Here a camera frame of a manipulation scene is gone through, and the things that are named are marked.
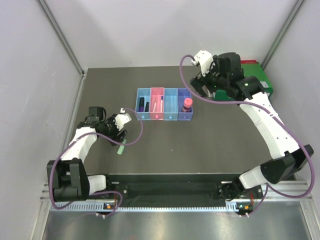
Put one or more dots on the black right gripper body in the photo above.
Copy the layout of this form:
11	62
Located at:
217	81

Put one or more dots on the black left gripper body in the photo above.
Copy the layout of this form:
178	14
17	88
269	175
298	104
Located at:
110	129

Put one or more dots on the purple drawer box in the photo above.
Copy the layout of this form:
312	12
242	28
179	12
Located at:
182	94

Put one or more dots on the pink cap pen tube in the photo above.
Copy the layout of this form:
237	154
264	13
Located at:
187	105

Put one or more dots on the green ring binder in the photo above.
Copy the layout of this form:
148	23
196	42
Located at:
220	95

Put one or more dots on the sky blue drawer box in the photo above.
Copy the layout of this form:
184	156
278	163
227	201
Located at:
171	104

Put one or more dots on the light blue drawer box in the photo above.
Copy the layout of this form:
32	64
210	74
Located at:
143	92

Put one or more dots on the white blue marker pen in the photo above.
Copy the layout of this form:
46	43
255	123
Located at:
161	105

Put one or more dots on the pink drawer box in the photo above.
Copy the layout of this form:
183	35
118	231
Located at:
156	93

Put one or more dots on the blue cap black highlighter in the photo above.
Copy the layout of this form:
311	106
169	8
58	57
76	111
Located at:
147	107

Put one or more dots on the purple cap black highlighter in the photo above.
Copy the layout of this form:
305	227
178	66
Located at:
141	105

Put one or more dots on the white orange pen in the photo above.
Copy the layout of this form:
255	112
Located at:
155	105

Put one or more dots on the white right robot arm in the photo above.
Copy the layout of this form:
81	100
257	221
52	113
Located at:
274	170

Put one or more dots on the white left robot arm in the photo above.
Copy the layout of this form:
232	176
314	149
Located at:
68	181

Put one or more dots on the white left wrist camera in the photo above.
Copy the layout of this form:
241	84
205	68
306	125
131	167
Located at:
122	119

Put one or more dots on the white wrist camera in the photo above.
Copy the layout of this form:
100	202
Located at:
203	59
122	119

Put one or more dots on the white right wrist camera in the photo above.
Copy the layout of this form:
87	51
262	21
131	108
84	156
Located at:
203	59

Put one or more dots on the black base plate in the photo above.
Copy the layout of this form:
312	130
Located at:
211	189

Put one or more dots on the aluminium frame post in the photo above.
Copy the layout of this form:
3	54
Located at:
284	28
60	35

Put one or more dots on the left aluminium frame post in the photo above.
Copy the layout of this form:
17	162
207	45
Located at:
60	35

